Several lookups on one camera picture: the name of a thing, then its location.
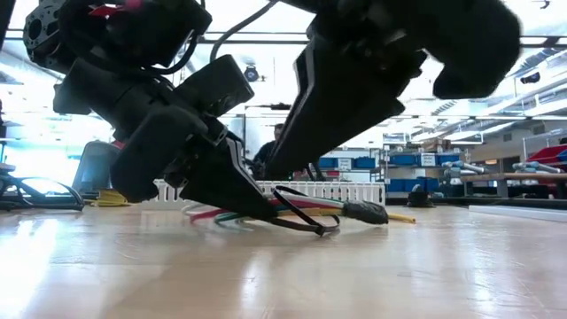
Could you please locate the person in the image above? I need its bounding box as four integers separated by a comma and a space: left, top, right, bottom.
251, 122, 287, 179

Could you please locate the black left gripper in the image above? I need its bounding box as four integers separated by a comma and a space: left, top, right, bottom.
109, 79, 279, 222

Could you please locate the blue storage bin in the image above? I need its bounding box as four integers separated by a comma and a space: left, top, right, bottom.
388, 152, 462, 167
318, 156, 378, 170

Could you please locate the grey waste bin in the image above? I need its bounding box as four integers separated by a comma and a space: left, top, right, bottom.
72, 141, 122, 194

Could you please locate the black cable loop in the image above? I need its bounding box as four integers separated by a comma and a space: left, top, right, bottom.
0, 174, 86, 213

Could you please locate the green cable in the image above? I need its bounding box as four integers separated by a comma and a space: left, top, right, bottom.
214, 204, 311, 228

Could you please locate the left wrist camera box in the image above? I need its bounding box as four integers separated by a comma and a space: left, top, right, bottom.
174, 53, 256, 119

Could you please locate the black overhead light bar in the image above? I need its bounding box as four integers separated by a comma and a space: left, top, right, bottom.
0, 28, 567, 49

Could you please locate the black ceiling camera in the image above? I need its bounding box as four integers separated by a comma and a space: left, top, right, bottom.
242, 64, 261, 84

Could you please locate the white slotted cable duct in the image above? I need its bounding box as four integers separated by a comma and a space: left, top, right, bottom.
151, 178, 387, 206

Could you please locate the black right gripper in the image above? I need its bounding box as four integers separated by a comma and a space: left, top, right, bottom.
305, 0, 523, 101

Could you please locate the black zip tie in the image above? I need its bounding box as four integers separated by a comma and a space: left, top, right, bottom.
264, 184, 343, 238

